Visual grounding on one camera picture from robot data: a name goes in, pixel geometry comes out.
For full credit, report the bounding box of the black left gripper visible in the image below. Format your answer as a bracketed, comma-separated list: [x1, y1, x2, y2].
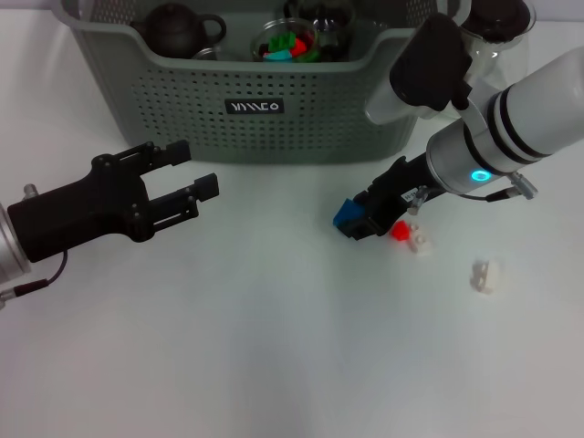
[6, 140, 222, 264]

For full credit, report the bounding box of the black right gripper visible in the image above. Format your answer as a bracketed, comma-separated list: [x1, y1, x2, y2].
[339, 154, 440, 242]

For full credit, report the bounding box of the blue square building block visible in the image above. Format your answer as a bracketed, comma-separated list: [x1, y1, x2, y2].
[332, 198, 366, 228]

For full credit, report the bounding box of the glass teacup with black base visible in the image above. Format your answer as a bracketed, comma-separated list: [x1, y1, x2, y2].
[191, 45, 224, 62]
[282, 0, 356, 60]
[249, 16, 321, 64]

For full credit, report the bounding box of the silver right arm elbow plug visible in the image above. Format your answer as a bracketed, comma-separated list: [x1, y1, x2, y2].
[506, 172, 540, 203]

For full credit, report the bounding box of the white building block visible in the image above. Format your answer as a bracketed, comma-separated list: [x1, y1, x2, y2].
[408, 225, 433, 256]
[469, 258, 503, 294]

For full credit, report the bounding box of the grey perforated storage bin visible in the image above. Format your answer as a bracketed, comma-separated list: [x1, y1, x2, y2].
[48, 0, 471, 165]

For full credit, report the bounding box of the dark clay teapot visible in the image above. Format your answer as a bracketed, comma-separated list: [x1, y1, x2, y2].
[130, 3, 228, 59]

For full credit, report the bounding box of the glass carafe with black lid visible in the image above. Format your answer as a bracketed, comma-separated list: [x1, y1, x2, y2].
[451, 0, 537, 92]

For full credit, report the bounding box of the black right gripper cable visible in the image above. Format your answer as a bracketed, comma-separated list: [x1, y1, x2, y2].
[455, 186, 521, 203]

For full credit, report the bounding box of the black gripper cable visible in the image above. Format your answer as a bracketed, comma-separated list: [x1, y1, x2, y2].
[455, 186, 521, 203]
[0, 250, 70, 303]

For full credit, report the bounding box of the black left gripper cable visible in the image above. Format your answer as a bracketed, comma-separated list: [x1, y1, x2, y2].
[0, 250, 70, 303]

